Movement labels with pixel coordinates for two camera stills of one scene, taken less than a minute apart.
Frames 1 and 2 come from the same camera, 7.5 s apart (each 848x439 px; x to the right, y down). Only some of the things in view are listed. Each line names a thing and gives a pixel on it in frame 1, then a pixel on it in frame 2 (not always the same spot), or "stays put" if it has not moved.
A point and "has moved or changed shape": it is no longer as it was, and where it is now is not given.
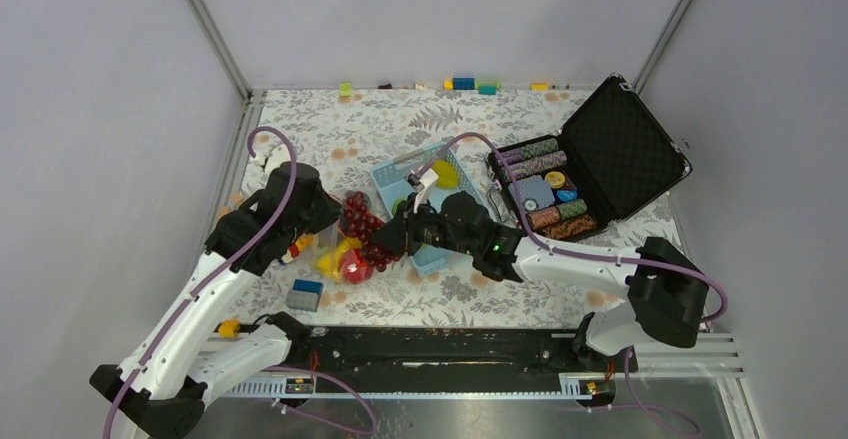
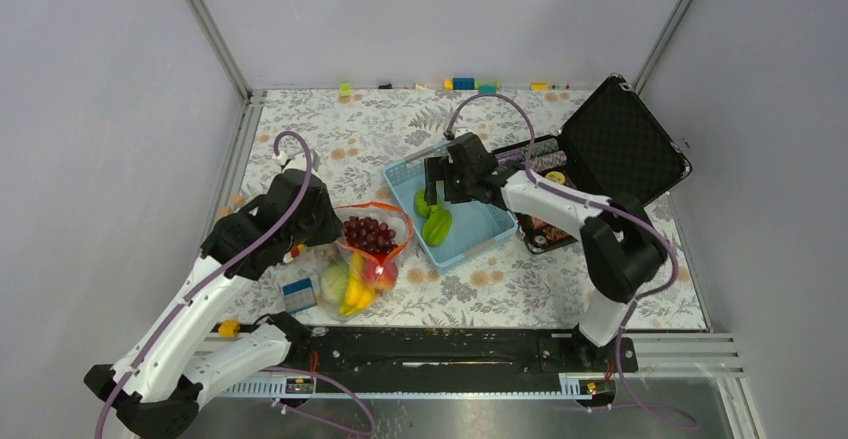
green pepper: x=395 y=204 has moved or changed shape
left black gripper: x=330 y=208 stays put
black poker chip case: x=613 y=154 stays put
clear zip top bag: x=346 y=250 has moved or changed shape
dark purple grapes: x=360 y=223 has moved or changed shape
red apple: x=353 y=268 to x=381 y=270
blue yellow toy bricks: x=483 y=87 stays put
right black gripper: x=400 y=233 to x=441 y=169
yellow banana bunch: x=328 y=263 to x=359 y=293
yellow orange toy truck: x=302 y=243 stays put
